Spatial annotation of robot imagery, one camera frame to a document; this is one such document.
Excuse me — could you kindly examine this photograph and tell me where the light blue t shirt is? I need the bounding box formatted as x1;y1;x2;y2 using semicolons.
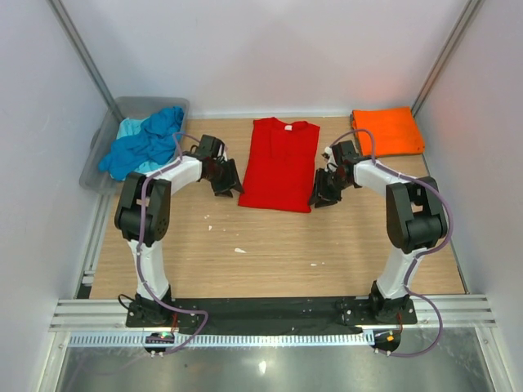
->
110;118;163;181

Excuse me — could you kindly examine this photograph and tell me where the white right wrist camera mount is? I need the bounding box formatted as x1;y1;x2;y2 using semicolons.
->
322;147;333;160

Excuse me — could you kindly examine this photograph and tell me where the white slotted cable duct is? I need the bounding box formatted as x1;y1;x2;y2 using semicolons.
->
69;330;374;349

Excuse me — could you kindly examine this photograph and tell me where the grey plastic bin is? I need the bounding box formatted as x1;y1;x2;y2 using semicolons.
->
78;96;190;198

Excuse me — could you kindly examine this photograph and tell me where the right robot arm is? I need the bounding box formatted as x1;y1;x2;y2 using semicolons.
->
308;140;449;323

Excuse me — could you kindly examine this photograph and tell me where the folded orange t shirt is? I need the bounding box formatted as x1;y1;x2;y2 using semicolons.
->
351;107;425;158

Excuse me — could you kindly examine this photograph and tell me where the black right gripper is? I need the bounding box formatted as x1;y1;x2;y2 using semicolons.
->
308;167;351;208

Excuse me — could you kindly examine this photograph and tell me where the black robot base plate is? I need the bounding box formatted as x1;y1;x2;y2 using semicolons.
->
118;294;418;333

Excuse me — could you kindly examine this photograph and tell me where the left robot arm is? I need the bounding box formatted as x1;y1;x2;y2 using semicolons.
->
114;135;244;327

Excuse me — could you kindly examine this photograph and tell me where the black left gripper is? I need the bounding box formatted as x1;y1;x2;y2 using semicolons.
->
205;158;244;198

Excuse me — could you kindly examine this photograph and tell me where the red t shirt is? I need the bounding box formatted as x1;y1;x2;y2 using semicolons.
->
239;118;320;213

